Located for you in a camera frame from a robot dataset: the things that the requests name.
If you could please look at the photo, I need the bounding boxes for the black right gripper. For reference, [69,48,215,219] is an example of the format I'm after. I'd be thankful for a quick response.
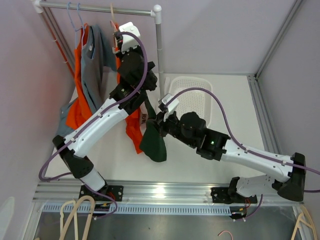
[148,109,196,149]

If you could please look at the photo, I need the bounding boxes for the green white t shirt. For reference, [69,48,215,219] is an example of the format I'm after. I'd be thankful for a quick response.
[139,98,167,163]

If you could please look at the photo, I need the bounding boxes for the grey blue t shirt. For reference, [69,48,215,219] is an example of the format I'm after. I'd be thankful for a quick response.
[56,25,116,137]

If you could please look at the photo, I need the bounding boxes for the orange t shirt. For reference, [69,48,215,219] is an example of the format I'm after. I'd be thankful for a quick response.
[66,23,92,130]
[110,20,143,154]

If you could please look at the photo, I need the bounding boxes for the beige wooden hanger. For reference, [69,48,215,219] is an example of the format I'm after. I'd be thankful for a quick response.
[110,2,118,53]

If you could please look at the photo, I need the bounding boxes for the light blue wire hanger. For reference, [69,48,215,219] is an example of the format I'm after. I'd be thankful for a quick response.
[76,2,85,49]

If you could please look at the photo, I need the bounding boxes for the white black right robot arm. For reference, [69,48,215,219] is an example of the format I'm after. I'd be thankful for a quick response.
[140,112,306,204]

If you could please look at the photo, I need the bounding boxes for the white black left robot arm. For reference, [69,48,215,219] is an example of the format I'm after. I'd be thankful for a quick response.
[53,31,158,201]

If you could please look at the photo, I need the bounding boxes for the pink hanger hook floor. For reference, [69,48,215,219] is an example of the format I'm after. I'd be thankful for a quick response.
[217,230,234,240]

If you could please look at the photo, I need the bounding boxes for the beige hanger bottom right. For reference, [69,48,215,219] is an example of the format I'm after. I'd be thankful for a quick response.
[290,204,318,240]

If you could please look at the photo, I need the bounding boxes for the white plastic laundry basket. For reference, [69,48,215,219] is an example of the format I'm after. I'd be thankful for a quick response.
[168,75,212,127]

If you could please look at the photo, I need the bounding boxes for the silver white clothes rack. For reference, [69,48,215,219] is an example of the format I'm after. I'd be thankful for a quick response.
[31,0,166,98]

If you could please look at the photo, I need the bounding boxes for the beige hangers bottom left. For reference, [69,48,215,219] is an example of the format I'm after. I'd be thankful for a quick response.
[59,195,95,240]

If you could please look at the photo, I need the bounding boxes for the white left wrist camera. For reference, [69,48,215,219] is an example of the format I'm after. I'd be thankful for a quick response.
[119,21,141,53]

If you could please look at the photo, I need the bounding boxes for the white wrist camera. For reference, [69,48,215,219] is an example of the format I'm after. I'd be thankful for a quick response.
[119,21,141,53]
[158,93,180,116]

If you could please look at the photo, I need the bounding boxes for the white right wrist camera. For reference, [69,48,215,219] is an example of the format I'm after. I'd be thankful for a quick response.
[158,93,180,116]

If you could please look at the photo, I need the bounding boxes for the blue wire hanger left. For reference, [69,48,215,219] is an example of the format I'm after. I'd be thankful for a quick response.
[66,1,78,49]

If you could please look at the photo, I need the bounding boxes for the white slotted cable duct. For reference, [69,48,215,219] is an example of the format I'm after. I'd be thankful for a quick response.
[42,203,232,216]

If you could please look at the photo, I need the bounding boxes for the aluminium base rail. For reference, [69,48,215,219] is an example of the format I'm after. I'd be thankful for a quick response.
[32,181,305,207]

